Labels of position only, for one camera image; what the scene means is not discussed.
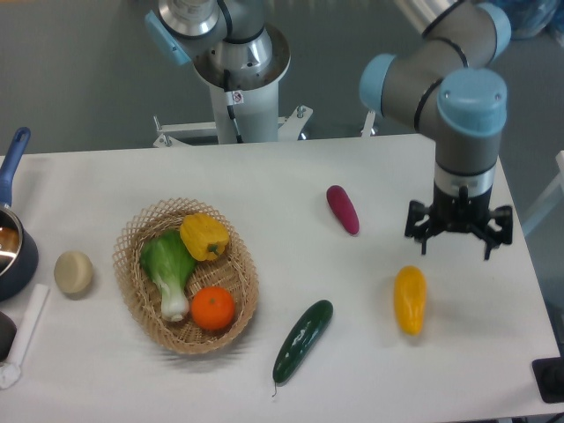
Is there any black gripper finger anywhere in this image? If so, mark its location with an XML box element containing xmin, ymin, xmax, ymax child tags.
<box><xmin>473</xmin><ymin>205</ymin><xmax>513</xmax><ymax>260</ymax></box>
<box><xmin>404</xmin><ymin>200</ymin><xmax>441</xmax><ymax>255</ymax></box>

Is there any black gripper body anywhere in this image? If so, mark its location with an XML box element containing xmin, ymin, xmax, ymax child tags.
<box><xmin>429</xmin><ymin>182</ymin><xmax>492</xmax><ymax>234</ymax></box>

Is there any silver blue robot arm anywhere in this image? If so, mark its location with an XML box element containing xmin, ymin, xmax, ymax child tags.
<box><xmin>145</xmin><ymin>1</ymin><xmax>513</xmax><ymax>250</ymax></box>

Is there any purple sweet potato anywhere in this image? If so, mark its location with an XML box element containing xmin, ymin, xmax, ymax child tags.
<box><xmin>326</xmin><ymin>185</ymin><xmax>360</xmax><ymax>236</ymax></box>

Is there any black device at table edge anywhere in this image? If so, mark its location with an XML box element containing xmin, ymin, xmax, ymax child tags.
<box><xmin>531</xmin><ymin>357</ymin><xmax>564</xmax><ymax>404</ymax></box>

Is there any dark green cucumber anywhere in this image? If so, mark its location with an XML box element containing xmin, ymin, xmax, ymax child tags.
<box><xmin>271</xmin><ymin>299</ymin><xmax>334</xmax><ymax>397</ymax></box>

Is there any woven wicker basket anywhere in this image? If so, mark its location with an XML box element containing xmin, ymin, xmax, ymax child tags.
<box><xmin>113</xmin><ymin>198</ymin><xmax>259</xmax><ymax>354</ymax></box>

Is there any blue plastic bag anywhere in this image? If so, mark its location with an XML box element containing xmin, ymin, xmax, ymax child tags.
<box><xmin>506</xmin><ymin>1</ymin><xmax>563</xmax><ymax>47</ymax></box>

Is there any yellow bell pepper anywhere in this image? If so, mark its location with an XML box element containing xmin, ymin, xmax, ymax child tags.
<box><xmin>179</xmin><ymin>212</ymin><xmax>230</xmax><ymax>262</ymax></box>

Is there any orange fruit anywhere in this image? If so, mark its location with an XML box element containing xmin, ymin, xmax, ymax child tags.
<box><xmin>190</xmin><ymin>286</ymin><xmax>235</xmax><ymax>331</ymax></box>

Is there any green bok choy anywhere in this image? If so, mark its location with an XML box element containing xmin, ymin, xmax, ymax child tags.
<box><xmin>140</xmin><ymin>230</ymin><xmax>197</xmax><ymax>323</ymax></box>

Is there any beige round potato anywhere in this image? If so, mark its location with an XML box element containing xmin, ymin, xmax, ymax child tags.
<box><xmin>54</xmin><ymin>250</ymin><xmax>93</xmax><ymax>300</ymax></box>

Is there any dark grey round object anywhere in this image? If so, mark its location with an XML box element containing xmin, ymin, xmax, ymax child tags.
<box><xmin>0</xmin><ymin>312</ymin><xmax>17</xmax><ymax>361</ymax></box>

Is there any white frame at right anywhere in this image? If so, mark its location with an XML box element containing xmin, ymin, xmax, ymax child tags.
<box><xmin>521</xmin><ymin>151</ymin><xmax>563</xmax><ymax>237</ymax></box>

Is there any white metal base frame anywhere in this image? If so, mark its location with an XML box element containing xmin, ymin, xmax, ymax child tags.
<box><xmin>152</xmin><ymin>105</ymin><xmax>379</xmax><ymax>148</ymax></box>

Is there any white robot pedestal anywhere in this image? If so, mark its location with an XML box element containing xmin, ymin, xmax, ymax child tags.
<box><xmin>194</xmin><ymin>24</ymin><xmax>291</xmax><ymax>145</ymax></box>

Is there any black cable on pedestal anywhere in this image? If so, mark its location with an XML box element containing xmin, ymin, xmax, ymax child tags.
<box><xmin>221</xmin><ymin>69</ymin><xmax>245</xmax><ymax>145</ymax></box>

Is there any blue saucepan with handle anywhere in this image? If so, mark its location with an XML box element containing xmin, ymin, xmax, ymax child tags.
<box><xmin>1</xmin><ymin>127</ymin><xmax>39</xmax><ymax>301</ymax></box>

